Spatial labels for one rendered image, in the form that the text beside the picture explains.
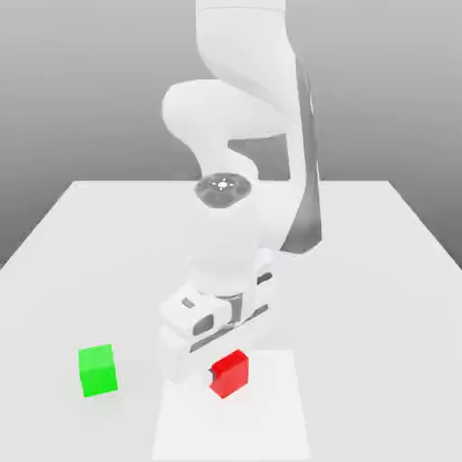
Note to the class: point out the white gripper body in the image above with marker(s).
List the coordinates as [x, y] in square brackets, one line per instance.
[231, 341]

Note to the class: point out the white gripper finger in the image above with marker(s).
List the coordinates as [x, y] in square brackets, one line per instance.
[212, 374]

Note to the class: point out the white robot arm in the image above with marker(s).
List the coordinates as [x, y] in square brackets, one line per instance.
[231, 238]

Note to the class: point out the small red cube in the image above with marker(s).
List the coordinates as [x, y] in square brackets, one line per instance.
[232, 375]

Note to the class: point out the small green cube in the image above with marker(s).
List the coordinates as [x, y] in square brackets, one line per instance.
[98, 371]

